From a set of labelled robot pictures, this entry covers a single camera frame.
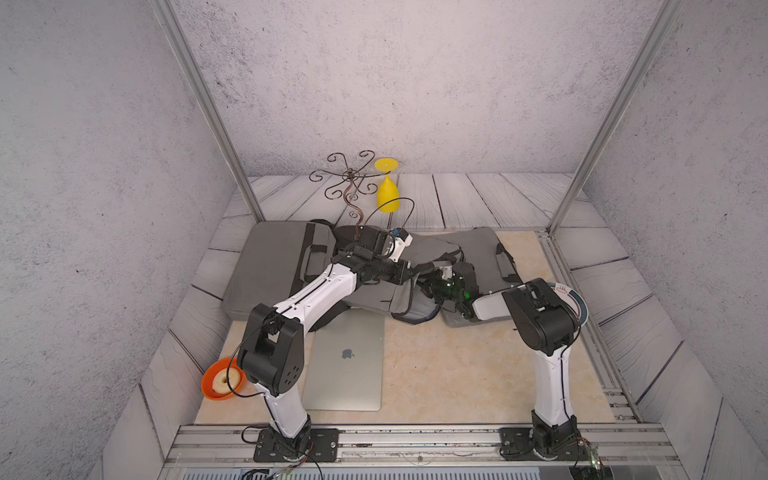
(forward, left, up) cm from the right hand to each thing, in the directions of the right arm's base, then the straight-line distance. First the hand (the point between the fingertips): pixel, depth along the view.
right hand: (412, 278), depth 96 cm
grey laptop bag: (+11, -26, -7) cm, 29 cm away
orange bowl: (-30, +55, -2) cm, 62 cm away
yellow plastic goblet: (+24, +8, +16) cm, 30 cm away
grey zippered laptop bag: (+11, +48, -3) cm, 49 cm away
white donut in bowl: (-31, +51, -2) cm, 60 cm away
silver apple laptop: (-24, +20, -8) cm, 32 cm away
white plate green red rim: (-3, -52, -8) cm, 53 cm away
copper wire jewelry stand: (+22, +19, +24) cm, 37 cm away
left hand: (-6, -1, +10) cm, 12 cm away
